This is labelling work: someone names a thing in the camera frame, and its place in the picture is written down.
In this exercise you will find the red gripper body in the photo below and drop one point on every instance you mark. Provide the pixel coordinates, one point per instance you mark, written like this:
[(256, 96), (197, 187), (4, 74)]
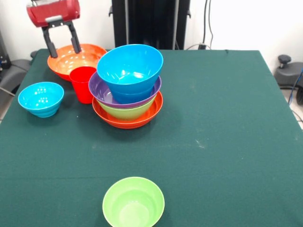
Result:
[(54, 11)]

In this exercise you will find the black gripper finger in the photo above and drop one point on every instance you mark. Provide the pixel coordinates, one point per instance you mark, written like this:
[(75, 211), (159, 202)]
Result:
[(50, 45), (75, 39)]

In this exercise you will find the orange bowl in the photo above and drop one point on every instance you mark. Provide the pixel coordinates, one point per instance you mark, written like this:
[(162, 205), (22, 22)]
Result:
[(127, 124), (68, 63)]

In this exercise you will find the red cup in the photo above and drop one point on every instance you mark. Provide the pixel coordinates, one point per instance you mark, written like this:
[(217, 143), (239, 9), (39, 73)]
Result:
[(80, 85)]

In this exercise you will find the small blue ribbed bowl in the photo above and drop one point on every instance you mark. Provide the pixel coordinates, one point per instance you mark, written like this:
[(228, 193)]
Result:
[(40, 99)]

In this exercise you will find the purple bowl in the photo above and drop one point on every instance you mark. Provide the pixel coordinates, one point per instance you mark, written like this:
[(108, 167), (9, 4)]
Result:
[(99, 89)]

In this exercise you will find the large blue bowl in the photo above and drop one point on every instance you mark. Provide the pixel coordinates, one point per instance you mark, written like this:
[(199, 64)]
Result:
[(130, 63)]

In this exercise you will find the translucent blue straight-sided bowl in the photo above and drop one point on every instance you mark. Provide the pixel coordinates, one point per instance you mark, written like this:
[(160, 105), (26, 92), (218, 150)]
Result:
[(132, 97)]

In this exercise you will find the large green bowl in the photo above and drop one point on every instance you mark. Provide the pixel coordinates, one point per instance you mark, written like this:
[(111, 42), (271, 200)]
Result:
[(125, 113)]

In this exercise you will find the small green bowl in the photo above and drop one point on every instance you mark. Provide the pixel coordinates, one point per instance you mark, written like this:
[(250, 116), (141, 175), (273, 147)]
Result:
[(133, 203)]

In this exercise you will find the dark green tablecloth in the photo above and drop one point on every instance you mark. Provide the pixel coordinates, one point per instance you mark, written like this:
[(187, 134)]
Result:
[(213, 142)]

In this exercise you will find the black pedestal leg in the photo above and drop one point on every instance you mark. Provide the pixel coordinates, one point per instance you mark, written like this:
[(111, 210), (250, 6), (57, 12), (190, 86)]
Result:
[(288, 73), (14, 71)]

